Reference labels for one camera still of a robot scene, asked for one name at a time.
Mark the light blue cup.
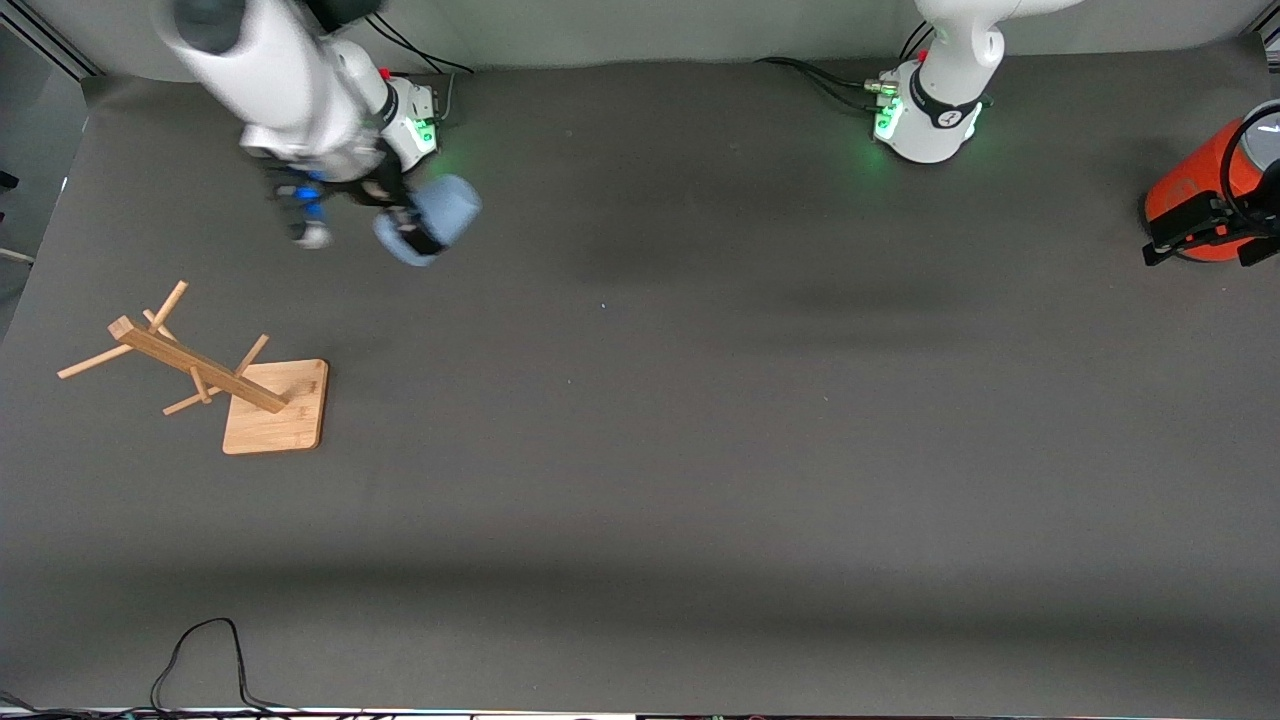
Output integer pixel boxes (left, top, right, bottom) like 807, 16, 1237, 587
374, 174, 484, 268

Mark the wooden cup rack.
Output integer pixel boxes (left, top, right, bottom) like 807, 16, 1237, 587
57, 280, 330, 456

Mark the orange can with grey lid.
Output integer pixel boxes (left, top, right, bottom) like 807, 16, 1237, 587
1143, 98, 1280, 264

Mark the dark grey table cloth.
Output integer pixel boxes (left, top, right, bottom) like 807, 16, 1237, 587
0, 35, 1280, 717

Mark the black right arm base cable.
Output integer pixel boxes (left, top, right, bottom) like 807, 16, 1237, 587
365, 15, 474, 77

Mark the aluminium frame rail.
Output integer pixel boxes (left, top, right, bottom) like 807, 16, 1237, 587
0, 0, 103, 80

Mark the black looped floor cable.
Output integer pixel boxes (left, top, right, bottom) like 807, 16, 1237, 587
150, 618, 301, 714

